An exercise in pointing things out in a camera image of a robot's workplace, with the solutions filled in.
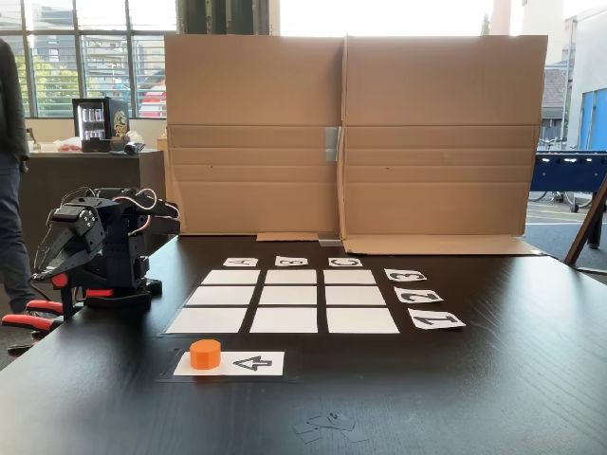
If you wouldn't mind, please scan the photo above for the round orange token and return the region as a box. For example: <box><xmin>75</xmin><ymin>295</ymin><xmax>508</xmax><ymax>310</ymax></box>
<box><xmin>189</xmin><ymin>338</ymin><xmax>222</xmax><ymax>371</ymax></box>

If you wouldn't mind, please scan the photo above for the white nine-square paper grid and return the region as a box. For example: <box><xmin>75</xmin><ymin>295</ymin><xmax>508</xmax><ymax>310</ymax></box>
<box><xmin>164</xmin><ymin>268</ymin><xmax>402</xmax><ymax>336</ymax></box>

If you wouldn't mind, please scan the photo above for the red black clamp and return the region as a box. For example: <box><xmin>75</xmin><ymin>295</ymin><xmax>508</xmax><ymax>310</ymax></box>
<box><xmin>0</xmin><ymin>272</ymin><xmax>72</xmax><ymax>336</ymax></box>
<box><xmin>26</xmin><ymin>286</ymin><xmax>118</xmax><ymax>317</ymax></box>

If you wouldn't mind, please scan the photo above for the dark counter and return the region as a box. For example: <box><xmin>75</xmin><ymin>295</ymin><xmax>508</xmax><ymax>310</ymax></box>
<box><xmin>18</xmin><ymin>149</ymin><xmax>167</xmax><ymax>285</ymax></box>

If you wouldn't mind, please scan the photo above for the black mini fridge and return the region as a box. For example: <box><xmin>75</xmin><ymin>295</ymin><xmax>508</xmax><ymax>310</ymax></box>
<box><xmin>71</xmin><ymin>97</ymin><xmax>130</xmax><ymax>154</ymax></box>

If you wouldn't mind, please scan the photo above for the person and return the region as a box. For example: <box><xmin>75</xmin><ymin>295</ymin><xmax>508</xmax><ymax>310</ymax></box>
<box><xmin>0</xmin><ymin>37</ymin><xmax>48</xmax><ymax>317</ymax></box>

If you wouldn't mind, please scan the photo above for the white arrow paper sheet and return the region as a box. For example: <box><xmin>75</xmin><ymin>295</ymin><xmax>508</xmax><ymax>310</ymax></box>
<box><xmin>173</xmin><ymin>351</ymin><xmax>285</xmax><ymax>377</ymax></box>

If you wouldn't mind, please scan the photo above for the paper sheet number 3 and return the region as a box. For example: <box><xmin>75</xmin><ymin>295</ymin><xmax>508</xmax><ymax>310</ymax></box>
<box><xmin>383</xmin><ymin>267</ymin><xmax>428</xmax><ymax>283</ymax></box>

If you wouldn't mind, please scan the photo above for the paper sheet number 2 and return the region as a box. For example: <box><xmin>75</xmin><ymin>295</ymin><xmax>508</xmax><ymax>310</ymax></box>
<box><xmin>393</xmin><ymin>286</ymin><xmax>445</xmax><ymax>304</ymax></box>

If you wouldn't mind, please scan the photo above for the paper sheet number 1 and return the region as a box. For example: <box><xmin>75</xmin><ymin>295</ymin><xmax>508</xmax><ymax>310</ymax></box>
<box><xmin>407</xmin><ymin>307</ymin><xmax>467</xmax><ymax>331</ymax></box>

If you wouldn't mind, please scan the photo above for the blue foosball table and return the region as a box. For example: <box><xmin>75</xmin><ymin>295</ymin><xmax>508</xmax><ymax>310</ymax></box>
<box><xmin>529</xmin><ymin>150</ymin><xmax>607</xmax><ymax>213</ymax></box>

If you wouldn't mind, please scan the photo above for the wooden easel leg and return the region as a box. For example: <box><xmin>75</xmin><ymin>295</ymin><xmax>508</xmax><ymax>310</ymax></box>
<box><xmin>562</xmin><ymin>173</ymin><xmax>607</xmax><ymax>276</ymax></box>

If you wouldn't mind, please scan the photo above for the red white servo cable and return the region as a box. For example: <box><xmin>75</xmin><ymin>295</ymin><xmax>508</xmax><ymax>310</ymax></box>
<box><xmin>123</xmin><ymin>188</ymin><xmax>158</xmax><ymax>237</ymax></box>

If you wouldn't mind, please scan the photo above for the brown cardboard box wall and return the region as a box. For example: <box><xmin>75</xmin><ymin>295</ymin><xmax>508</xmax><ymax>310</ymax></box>
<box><xmin>337</xmin><ymin>33</ymin><xmax>549</xmax><ymax>257</ymax></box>
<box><xmin>163</xmin><ymin>33</ymin><xmax>345</xmax><ymax>243</ymax></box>

